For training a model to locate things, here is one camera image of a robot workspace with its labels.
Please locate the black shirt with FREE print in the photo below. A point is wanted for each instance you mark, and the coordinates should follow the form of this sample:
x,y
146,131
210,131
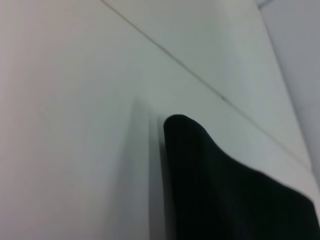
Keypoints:
x,y
237,200

